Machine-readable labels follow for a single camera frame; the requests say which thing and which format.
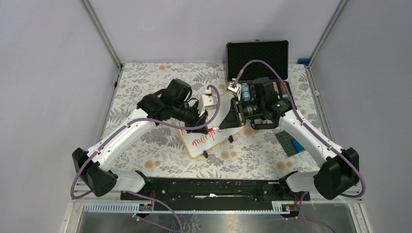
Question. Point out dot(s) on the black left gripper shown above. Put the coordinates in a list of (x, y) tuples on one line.
[(197, 120)]

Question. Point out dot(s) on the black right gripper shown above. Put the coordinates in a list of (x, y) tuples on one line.
[(233, 120)]

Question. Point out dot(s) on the yellow framed whiteboard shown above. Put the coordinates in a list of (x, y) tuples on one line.
[(197, 143)]

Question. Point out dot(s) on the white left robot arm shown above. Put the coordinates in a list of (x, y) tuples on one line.
[(169, 107)]

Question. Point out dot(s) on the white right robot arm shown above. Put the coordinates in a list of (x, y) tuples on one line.
[(339, 167)]

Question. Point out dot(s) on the blue purple poker chip stack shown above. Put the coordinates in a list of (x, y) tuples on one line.
[(245, 92)]

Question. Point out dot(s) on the floral patterned table mat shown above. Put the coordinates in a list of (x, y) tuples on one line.
[(254, 154)]

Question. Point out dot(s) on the grey lego baseplate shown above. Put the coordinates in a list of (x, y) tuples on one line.
[(286, 143)]

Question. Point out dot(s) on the black poker chip case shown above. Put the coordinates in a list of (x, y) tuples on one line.
[(264, 67)]

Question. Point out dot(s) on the blue lego brick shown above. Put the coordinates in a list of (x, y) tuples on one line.
[(297, 146)]

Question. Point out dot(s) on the blue box in corner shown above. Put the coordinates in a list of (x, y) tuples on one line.
[(304, 61)]

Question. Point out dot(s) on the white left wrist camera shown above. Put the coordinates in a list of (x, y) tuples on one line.
[(207, 101)]

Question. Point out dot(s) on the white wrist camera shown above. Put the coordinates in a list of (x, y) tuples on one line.
[(235, 88), (207, 101)]

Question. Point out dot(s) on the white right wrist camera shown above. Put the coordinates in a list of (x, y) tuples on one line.
[(235, 88)]

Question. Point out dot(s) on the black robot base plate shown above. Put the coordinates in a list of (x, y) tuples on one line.
[(184, 194)]

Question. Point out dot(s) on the aluminium frame rail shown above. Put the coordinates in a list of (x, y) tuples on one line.
[(123, 202)]

